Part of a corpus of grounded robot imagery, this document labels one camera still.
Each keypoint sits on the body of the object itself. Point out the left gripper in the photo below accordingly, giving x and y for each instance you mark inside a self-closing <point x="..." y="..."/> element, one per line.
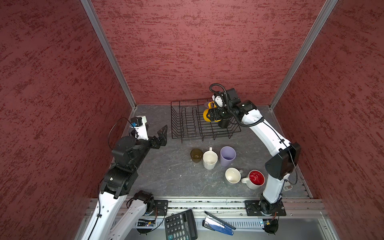
<point x="162" y="138"/>

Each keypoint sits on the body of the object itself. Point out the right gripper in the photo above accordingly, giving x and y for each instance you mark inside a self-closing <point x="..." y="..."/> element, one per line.
<point x="212" y="111"/>

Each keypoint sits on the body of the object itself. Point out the yellow mug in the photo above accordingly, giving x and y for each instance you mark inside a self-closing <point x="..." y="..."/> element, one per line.
<point x="211" y="105"/>

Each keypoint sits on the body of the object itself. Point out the olive green glass cup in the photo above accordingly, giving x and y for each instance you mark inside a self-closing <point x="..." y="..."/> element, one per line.
<point x="196" y="155"/>

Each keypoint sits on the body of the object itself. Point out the white ceramic mug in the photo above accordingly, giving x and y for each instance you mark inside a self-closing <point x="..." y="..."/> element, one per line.
<point x="210" y="158"/>

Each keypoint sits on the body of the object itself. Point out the black mug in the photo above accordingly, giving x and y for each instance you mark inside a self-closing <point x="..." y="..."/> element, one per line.
<point x="224" y="123"/>

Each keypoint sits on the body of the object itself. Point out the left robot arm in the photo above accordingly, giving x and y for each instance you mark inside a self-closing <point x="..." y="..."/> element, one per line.
<point x="115" y="215"/>

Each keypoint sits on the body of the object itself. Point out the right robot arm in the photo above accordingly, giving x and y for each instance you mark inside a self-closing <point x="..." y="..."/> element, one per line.
<point x="285" y="155"/>

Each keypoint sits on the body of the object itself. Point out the lilac plastic cup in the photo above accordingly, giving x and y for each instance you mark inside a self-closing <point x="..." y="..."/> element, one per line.
<point x="227" y="155"/>

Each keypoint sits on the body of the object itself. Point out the cream white mug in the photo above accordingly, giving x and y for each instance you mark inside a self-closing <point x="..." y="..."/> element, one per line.
<point x="233" y="176"/>

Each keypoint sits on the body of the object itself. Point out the white mug red inside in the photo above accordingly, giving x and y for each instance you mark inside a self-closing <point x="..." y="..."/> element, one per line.
<point x="254" y="180"/>

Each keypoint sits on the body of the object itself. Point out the left circuit board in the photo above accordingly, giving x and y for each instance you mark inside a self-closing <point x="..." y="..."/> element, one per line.
<point x="146" y="223"/>

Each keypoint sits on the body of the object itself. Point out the circuit board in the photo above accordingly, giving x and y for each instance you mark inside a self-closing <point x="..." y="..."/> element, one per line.
<point x="271" y="225"/>
<point x="146" y="223"/>

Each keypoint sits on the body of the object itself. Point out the black calculator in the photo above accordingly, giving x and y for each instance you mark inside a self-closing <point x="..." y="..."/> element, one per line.
<point x="181" y="226"/>

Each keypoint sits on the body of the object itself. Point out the blue black stapler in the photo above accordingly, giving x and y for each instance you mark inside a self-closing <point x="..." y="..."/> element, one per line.
<point x="213" y="223"/>

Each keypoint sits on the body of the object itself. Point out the right circuit board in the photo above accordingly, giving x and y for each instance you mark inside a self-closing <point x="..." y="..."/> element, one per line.
<point x="271" y="225"/>

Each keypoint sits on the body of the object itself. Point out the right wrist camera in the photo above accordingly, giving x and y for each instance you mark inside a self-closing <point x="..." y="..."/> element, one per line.
<point x="218" y="101"/>

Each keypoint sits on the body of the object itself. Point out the black wire dish rack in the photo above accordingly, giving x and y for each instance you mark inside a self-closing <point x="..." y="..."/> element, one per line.
<point x="187" y="122"/>

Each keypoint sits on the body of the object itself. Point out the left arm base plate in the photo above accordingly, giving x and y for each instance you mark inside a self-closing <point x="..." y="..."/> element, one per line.
<point x="160" y="208"/>

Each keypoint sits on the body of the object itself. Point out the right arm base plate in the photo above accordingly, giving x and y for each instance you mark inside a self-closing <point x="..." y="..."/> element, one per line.
<point x="264" y="209"/>

